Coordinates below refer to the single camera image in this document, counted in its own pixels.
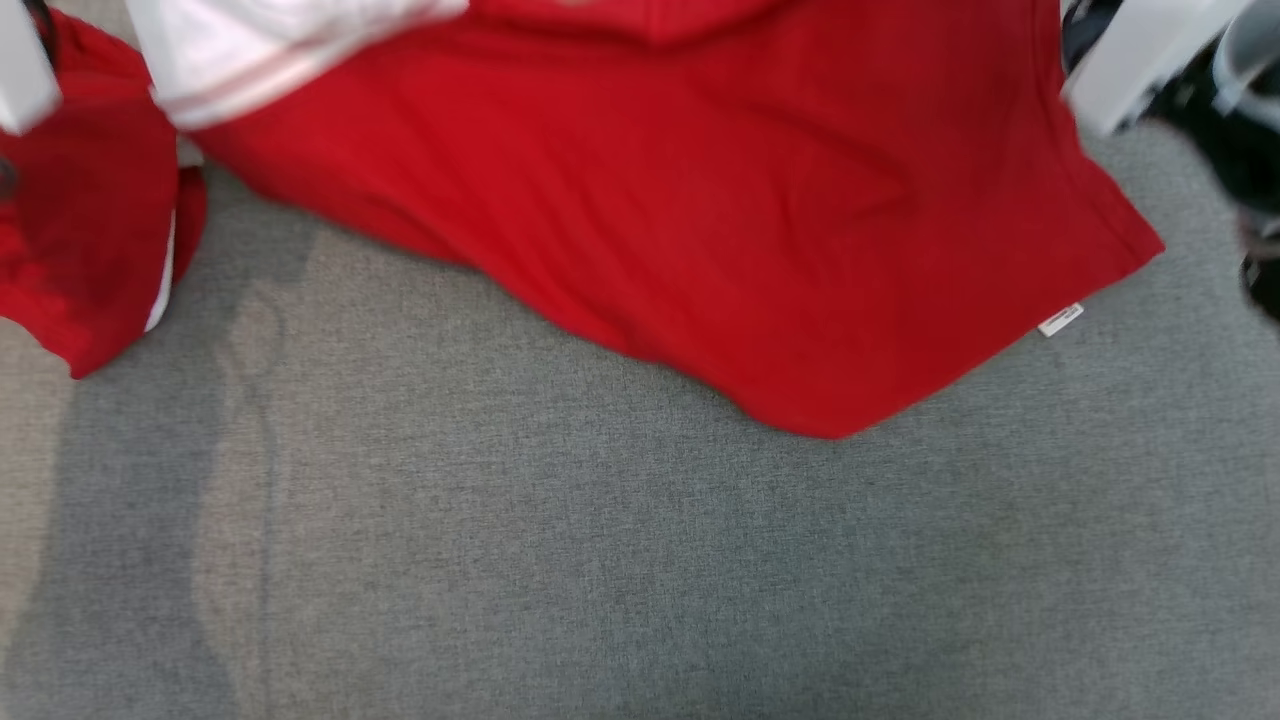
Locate red shorts with white stripe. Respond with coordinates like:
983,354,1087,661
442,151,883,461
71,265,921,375
0,8,209,381

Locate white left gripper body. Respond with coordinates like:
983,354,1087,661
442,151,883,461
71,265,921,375
0,0,61,136

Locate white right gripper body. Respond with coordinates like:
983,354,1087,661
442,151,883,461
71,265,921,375
1060,0,1251,136

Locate red and white basketball jersey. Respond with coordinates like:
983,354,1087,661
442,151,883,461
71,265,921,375
125,0,1166,441

